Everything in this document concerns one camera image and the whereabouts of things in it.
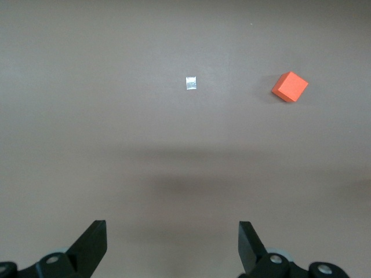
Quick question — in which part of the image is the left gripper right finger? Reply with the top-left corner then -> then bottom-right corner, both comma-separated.
237,221 -> 348,278

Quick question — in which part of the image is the orange wooden block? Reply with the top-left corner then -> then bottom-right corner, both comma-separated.
271,71 -> 309,103

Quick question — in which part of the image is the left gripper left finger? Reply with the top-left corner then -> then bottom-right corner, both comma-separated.
0,220 -> 107,278

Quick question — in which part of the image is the brown table cover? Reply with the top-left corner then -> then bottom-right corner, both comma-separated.
0,0 -> 371,278

